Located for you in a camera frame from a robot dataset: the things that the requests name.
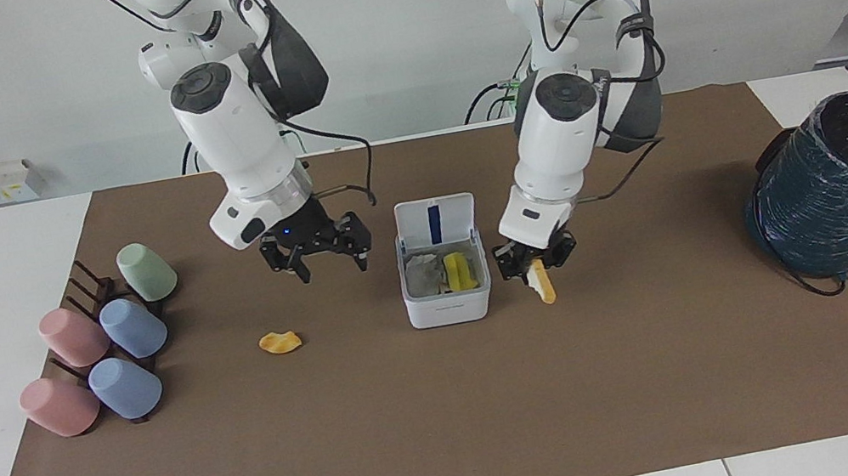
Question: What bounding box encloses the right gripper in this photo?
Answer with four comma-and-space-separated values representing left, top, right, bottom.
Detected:
252, 190, 379, 291

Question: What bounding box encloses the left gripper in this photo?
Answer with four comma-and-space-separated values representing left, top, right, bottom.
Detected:
489, 215, 582, 286

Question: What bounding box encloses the yellow peel piece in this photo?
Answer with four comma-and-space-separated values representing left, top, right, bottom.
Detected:
528, 255, 559, 307

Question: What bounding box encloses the white lidded trash bin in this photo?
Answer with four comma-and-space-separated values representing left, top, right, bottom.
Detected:
387, 190, 499, 333

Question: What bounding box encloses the yellow peel scrap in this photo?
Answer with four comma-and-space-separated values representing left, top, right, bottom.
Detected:
441, 249, 481, 294

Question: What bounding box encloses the orange peel piece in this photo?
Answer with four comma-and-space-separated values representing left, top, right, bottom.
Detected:
257, 328, 304, 358

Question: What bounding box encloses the grey crumpled paper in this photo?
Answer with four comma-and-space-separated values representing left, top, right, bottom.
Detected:
403, 250, 449, 300

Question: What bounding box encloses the green cup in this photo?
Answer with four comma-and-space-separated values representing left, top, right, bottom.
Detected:
114, 236, 183, 308

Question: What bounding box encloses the blue cup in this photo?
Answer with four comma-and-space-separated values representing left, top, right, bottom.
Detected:
96, 292, 172, 365
85, 350, 168, 427

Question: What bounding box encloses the dark brown cup rack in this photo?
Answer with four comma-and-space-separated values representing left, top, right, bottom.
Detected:
33, 246, 188, 438

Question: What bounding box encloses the pink cup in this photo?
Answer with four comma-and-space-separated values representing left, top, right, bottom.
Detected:
16, 369, 105, 445
36, 301, 115, 373

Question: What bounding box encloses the black cable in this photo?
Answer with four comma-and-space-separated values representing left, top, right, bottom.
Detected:
534, 0, 670, 99
453, 43, 545, 127
566, 134, 673, 206
762, 216, 848, 307
279, 105, 383, 220

